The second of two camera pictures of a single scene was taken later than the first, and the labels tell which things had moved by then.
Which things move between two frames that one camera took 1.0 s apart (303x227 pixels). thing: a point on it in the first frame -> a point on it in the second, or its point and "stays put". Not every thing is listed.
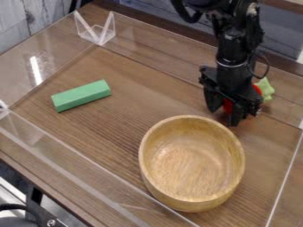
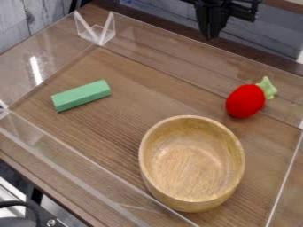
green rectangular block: x=80 y=95 stays put
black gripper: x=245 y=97 -> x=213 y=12
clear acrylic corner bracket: x=95 y=33 stays put
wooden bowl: x=193 y=162 stays put
